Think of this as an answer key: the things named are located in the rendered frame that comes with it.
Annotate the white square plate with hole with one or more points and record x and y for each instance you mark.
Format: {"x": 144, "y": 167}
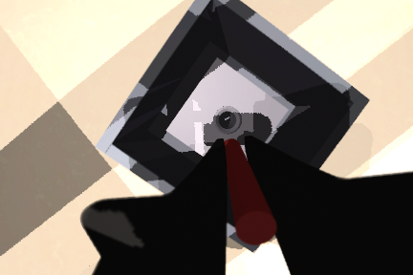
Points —
{"x": 252, "y": 112}

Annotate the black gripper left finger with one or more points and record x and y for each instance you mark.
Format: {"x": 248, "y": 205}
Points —
{"x": 194, "y": 213}

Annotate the dark red peg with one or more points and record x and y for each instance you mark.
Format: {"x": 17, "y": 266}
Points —
{"x": 254, "y": 221}

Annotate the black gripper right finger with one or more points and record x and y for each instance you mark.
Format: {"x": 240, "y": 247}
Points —
{"x": 313, "y": 208}

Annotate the black open square box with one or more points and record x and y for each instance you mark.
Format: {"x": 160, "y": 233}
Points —
{"x": 322, "y": 106}

